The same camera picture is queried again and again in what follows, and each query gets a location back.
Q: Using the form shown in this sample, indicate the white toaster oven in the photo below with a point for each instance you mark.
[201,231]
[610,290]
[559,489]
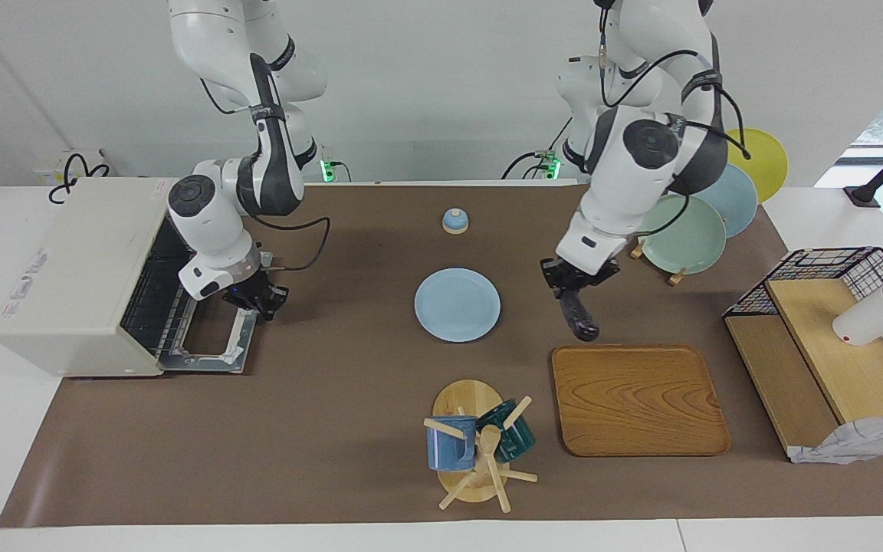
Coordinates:
[66,284]

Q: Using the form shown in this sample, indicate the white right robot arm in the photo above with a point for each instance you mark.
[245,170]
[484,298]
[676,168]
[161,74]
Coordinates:
[211,222]

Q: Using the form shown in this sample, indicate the toaster oven glass door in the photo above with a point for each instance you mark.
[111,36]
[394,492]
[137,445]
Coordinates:
[238,341]

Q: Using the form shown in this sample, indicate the blue mug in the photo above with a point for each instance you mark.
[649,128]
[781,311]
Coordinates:
[445,448]

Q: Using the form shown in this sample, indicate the wooden mug tree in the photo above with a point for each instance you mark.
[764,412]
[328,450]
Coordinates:
[466,399]

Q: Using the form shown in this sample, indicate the small blue call bell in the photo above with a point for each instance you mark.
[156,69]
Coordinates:
[455,222]

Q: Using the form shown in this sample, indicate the grey white patterned cloth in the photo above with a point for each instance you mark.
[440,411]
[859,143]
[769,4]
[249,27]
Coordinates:
[863,441]

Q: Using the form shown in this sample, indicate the dark green mug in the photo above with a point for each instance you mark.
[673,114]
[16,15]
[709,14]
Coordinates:
[516,438]

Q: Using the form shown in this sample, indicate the pale blue racked plate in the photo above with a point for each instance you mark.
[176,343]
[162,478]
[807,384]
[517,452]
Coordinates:
[736,203]

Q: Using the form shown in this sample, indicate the light blue round plate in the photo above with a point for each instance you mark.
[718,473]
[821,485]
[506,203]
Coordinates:
[457,305]

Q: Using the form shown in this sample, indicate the brown table mat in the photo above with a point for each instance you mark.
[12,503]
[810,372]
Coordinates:
[349,399]

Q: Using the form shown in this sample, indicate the wooden plate rack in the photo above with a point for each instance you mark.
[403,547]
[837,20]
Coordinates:
[677,276]

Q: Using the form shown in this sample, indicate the dark purple eggplant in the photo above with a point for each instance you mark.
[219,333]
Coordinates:
[579,318]

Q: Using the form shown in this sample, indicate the mint green plate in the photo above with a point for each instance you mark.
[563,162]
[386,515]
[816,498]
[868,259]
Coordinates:
[690,241]

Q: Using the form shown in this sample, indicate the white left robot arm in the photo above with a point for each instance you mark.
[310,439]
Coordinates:
[641,153]

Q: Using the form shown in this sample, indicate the square wooden tray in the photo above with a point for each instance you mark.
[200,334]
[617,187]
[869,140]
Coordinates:
[633,402]

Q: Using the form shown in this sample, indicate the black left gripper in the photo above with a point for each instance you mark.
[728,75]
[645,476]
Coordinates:
[576,277]

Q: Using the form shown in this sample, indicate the yellow plate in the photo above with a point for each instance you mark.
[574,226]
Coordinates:
[763,157]

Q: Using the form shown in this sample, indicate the white cup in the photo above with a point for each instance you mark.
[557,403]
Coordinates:
[867,322]

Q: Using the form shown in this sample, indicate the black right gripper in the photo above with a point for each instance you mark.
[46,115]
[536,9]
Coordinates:
[257,291]

